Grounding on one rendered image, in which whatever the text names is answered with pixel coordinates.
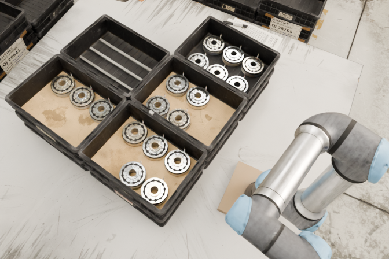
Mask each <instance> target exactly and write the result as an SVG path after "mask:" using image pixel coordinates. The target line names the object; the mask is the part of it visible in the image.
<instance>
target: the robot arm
mask: <svg viewBox="0 0 389 259"><path fill-rule="evenodd" d="M294 137H295V138H294V140H293V141H292V142H291V144H290V145H289V146H288V148H287V149H286V151H284V153H283V154H282V156H281V157H280V158H279V160H278V161H277V162H276V164H275V165H274V167H272V169H268V170H266V171H264V172H263V173H261V174H260V175H259V176H258V178H257V179H256V181H255V182H253V183H251V184H250V185H249V186H248V187H247V188H246V189H245V191H244V194H242V195H240V197H239V198H238V199H237V201H236V202H235V203H234V204H233V206H232V207H231V208H230V210H229V211H228V213H227V214H226V216H225V221H226V223H227V224H228V225H229V226H230V227H231V228H232V229H233V230H234V231H236V232H237V234H238V235H241V236H242V237H243V238H244V239H246V240H247V241H248V242H249V243H250V244H252V245H253V246H254V247H256V248H257V249H258V250H259V251H260V252H262V253H263V254H264V255H265V256H266V257H267V258H269V259H330V258H331V256H332V250H331V248H330V246H329V245H328V244H327V243H326V242H325V241H324V240H323V239H322V238H321V237H319V236H317V235H315V234H314V233H313V232H314V231H316V230H317V229H318V227H320V226H321V225H322V224H323V222H324V221H325V219H326V217H327V215H328V212H327V210H326V207H327V206H328V205H330V204H331V203H332V202H333V201H334V200H335V199H336V198H338V197H339V196H340V195H342V194H343V193H344V192H345V191H346V190H347V189H348V188H350V187H351V186H352V185H353V184H361V183H364V182H366V181H367V180H368V182H369V183H373V184H376V183H377V182H378V181H379V180H380V179H381V178H382V177H383V175H384V174H385V172H386V171H387V169H388V167H389V142H388V141H387V140H386V139H385V138H382V137H381V136H379V135H378V134H376V133H374V132H373V131H371V130H370V129H368V128H366V127H365V126H363V125H362V124H360V123H359V122H357V121H355V120H354V119H352V118H351V117H350V116H348V115H346V114H343V113H338V112H325V113H319V114H316V115H313V116H311V117H309V118H307V119H306V120H305V121H303V122H302V123H301V124H300V126H298V128H297V129H296V131H295V134H294ZM325 152H327V153H328V154H330V155H331V163H330V164H329V165H328V167H327V168H326V169H325V170H324V171H323V172H322V173H321V174H320V175H319V176H318V177H317V178H316V179H315V181H313V182H312V184H311V185H309V186H308V188H301V189H300V190H299V189H298V188H299V186H300V184H301V183H302V181H303V180H304V178H305V177H306V175H307V174H308V172H309V170H310V169H311V167H312V166H313V164H314V163H315V161H316V159H317V158H318V156H319V155H320V154H323V153H325ZM280 216H282V217H284V218H285V219H287V220H288V221H289V222H290V223H292V224H293V225H294V226H295V227H296V228H297V229H299V230H301V233H300V234H298V235H297V234H296V233H294V232H293V231H292V230H290V229H289V228H288V227H287V226H286V225H284V224H283V223H282V222H280V221H279V220H278V219H279V217H280Z"/></svg>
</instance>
